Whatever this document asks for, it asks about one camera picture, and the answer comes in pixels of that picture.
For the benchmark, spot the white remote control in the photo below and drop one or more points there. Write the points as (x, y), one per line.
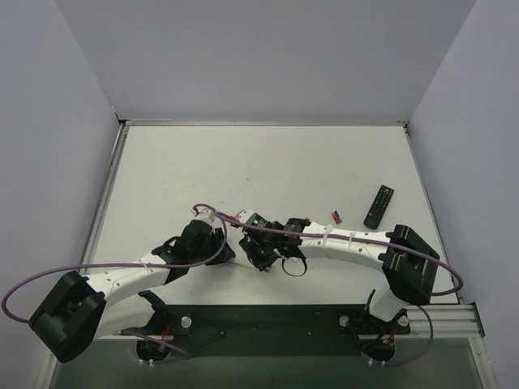
(244, 265)

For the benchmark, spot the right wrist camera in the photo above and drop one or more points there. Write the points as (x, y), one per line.
(252, 218)

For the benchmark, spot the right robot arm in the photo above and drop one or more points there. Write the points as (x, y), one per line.
(397, 254)

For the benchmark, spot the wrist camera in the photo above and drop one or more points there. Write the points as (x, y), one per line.
(252, 218)
(206, 215)

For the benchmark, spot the black tv remote control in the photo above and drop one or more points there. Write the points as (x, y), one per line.
(378, 207)

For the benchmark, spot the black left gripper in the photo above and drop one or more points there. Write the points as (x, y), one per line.
(221, 249)

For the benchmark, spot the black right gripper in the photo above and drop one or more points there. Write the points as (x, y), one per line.
(252, 249)

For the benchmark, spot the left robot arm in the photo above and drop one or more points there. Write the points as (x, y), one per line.
(69, 318)

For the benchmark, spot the blue AAA battery right pair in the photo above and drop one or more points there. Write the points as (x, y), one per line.
(337, 217)

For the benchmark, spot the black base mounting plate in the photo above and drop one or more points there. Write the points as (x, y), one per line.
(272, 331)

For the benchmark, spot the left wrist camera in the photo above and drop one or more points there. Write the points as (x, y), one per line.
(206, 215)

